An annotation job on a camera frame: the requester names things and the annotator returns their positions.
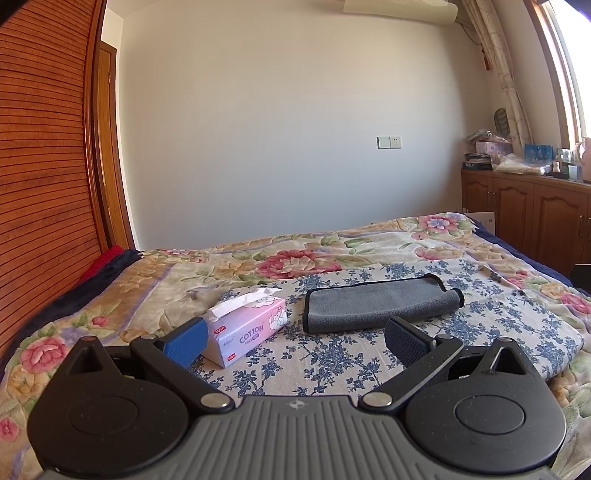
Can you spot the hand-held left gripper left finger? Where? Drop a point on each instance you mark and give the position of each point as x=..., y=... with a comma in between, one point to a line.
x=187, y=342

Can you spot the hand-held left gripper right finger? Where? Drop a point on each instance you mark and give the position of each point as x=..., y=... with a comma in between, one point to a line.
x=400, y=340

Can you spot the purple and grey towel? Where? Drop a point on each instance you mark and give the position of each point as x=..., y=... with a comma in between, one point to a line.
x=374, y=304

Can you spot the pink tissue box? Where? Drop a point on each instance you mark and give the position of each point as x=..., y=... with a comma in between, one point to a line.
x=247, y=330

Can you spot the blue floral bed sheet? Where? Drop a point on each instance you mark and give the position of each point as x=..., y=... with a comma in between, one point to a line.
x=503, y=318

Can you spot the red cloth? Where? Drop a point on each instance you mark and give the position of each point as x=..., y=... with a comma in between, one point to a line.
x=102, y=261

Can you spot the pink floral blanket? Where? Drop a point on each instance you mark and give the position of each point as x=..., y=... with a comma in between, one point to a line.
x=272, y=258

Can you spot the dark blue blanket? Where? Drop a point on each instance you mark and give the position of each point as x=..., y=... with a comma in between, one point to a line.
x=78, y=290

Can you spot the white flat board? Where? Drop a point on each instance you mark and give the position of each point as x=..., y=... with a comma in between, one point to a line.
x=482, y=220

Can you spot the dark blue bed sheet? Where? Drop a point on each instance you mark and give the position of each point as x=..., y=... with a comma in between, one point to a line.
x=531, y=261

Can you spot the wooden cabinet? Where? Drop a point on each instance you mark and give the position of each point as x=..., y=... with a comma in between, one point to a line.
x=526, y=212

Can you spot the black object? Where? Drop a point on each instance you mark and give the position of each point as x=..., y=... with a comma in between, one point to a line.
x=582, y=279

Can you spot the stack of dark books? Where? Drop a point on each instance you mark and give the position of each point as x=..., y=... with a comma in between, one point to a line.
x=478, y=162

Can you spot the clear plastic bag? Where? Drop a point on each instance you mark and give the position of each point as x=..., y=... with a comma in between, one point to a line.
x=519, y=165

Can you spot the blue box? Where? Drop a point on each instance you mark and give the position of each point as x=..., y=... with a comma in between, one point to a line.
x=538, y=153

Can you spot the wooden louvered wardrobe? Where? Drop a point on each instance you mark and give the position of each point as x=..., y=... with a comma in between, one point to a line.
x=41, y=157

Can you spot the dark hand fan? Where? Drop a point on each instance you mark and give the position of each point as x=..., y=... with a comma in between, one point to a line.
x=501, y=121

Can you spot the pink jug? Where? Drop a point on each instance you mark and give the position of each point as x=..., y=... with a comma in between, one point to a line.
x=584, y=154

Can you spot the patterned beige curtain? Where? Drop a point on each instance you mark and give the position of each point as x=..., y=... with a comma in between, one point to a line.
x=501, y=69

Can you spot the red tassel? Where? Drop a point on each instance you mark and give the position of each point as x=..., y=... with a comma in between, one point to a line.
x=486, y=57

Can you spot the white air conditioner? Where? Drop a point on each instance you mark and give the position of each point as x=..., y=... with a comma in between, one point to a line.
x=401, y=9

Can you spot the white wall switch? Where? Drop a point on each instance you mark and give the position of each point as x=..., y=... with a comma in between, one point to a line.
x=383, y=142

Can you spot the wooden door frame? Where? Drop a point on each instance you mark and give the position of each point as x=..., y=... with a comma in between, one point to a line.
x=108, y=147

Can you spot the wooden window frame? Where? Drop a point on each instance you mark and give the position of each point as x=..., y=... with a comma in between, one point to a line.
x=561, y=74

